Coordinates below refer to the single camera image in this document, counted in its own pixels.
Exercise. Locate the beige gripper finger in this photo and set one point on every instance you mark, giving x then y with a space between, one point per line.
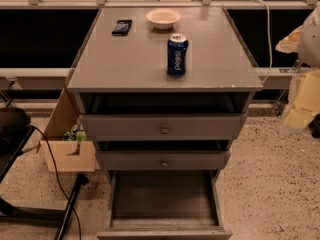
306 104

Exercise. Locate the blue pepsi can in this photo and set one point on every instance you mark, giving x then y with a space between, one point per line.
177 46

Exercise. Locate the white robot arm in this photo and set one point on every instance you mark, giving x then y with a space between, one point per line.
305 41

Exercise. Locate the grey top drawer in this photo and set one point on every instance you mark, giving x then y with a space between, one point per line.
152 127

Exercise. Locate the grey drawer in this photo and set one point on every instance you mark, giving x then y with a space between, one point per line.
164 205
152 127
152 160

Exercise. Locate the grey drawer cabinet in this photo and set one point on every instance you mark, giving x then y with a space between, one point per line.
119 75

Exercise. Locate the grey bottom drawer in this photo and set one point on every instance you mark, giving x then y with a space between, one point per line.
164 205

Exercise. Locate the grey middle drawer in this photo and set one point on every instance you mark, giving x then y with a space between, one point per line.
152 160

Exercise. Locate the white bowl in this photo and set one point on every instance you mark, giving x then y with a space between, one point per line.
162 18

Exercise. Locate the dark blue snack packet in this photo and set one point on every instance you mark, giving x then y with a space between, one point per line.
122 28

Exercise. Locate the green snack bags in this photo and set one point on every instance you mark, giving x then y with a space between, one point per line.
75 134

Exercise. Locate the wooden box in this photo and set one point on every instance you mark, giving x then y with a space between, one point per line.
64 153

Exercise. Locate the black chair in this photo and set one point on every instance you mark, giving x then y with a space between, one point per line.
15 131

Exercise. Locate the black stand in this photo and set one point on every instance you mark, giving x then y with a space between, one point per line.
41 216

